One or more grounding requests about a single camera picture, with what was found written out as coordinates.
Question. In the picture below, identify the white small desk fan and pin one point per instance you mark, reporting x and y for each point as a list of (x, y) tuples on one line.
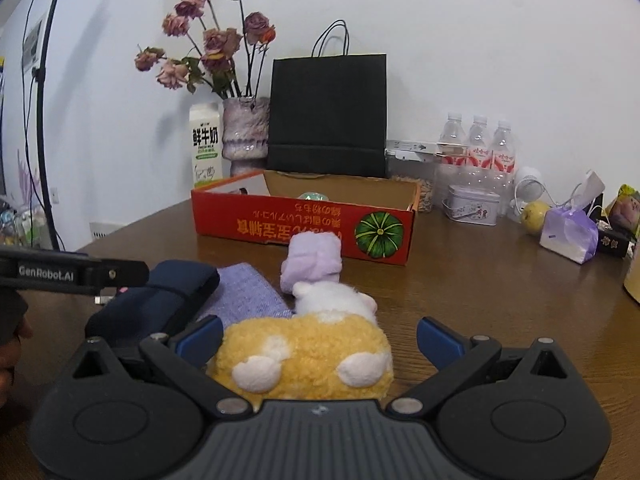
[(527, 187)]

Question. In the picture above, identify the yellow thermos jug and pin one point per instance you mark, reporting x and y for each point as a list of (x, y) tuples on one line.
[(631, 282)]

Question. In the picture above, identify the clear seed container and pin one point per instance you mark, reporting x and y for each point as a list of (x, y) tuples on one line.
[(419, 173)]

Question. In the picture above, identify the white green milk carton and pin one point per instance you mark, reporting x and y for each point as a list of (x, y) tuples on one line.
[(206, 145)]

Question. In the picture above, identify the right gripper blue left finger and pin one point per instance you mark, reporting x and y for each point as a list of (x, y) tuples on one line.
[(191, 347)]

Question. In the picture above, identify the middle clear water bottle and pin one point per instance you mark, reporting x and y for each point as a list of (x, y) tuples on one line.
[(478, 154)]

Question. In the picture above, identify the clear water bottle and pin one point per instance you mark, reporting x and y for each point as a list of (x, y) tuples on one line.
[(478, 154), (448, 168), (503, 160)]

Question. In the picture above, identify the cluttered wire shelf cart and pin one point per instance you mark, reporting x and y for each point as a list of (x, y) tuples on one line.
[(25, 224)]

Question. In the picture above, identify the purple woven drawstring bag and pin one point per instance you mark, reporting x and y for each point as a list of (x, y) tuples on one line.
[(243, 293)]

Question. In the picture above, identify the navy blue zip pouch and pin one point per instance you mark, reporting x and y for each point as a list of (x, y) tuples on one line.
[(171, 298)]

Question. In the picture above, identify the left clear water bottle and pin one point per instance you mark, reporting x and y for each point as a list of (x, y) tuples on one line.
[(448, 168)]

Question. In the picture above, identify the iridescent white plastic bag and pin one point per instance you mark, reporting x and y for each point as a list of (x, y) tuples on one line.
[(319, 197)]

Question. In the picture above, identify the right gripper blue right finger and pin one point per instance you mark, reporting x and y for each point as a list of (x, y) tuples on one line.
[(449, 350)]

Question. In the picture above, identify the right clear water bottle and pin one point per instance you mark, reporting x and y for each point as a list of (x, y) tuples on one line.
[(503, 160)]

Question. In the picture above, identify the purple textured ceramic vase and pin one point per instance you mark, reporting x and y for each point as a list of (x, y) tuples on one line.
[(246, 134)]

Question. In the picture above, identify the small black printed box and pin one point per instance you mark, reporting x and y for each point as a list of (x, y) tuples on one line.
[(613, 243)]

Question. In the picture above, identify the lilac fluffy towel roll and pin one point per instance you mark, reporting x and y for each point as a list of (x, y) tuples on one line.
[(312, 257)]

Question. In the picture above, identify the purple tissue packet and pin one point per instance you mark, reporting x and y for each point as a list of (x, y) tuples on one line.
[(568, 231)]

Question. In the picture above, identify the red orange cardboard box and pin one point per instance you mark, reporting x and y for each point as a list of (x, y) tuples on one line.
[(372, 217)]

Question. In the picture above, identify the black studio light stand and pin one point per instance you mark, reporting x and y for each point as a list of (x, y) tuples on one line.
[(33, 92)]

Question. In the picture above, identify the white pink flat carton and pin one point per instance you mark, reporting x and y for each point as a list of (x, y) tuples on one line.
[(415, 151)]

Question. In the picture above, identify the yellow green apple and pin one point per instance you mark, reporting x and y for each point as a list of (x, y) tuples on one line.
[(533, 217)]

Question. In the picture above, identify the dried pink rose bouquet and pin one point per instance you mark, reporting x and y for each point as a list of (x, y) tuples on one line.
[(227, 60)]

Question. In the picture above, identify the yellow white plush toy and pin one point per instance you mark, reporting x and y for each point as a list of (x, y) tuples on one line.
[(331, 349)]

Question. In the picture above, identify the white wall socket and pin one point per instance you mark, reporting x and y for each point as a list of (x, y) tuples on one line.
[(100, 229)]

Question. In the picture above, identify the colourful snack packet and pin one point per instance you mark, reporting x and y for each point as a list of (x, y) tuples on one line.
[(623, 212)]

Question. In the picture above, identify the black paper shopping bag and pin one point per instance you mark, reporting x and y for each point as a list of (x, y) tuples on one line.
[(328, 111)]

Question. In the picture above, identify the wall poster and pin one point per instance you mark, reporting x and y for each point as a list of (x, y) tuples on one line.
[(32, 40)]

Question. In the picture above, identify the person's left hand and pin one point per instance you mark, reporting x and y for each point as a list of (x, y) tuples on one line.
[(10, 354)]

